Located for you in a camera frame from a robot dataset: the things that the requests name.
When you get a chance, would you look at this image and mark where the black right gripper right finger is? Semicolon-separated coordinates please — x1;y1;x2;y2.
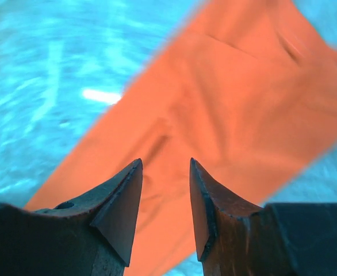
190;159;337;276

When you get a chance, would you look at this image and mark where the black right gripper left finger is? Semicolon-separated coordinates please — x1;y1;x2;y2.
0;159;143;275

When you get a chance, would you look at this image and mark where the orange t-shirt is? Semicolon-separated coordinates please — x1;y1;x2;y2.
26;1;337;275

